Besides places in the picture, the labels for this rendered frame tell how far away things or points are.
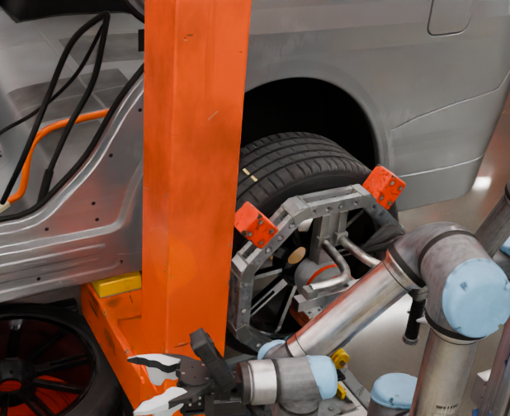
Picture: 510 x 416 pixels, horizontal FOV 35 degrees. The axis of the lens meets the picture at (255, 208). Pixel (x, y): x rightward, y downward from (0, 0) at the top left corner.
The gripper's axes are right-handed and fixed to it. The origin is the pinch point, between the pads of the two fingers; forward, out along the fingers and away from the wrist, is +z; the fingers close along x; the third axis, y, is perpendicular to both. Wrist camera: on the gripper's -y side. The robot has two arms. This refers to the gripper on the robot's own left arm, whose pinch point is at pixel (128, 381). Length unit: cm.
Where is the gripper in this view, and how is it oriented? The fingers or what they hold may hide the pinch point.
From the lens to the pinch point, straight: 138.5
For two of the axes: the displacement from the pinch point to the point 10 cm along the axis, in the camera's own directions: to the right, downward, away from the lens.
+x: -2.0, -4.0, 9.0
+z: -9.8, 0.3, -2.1
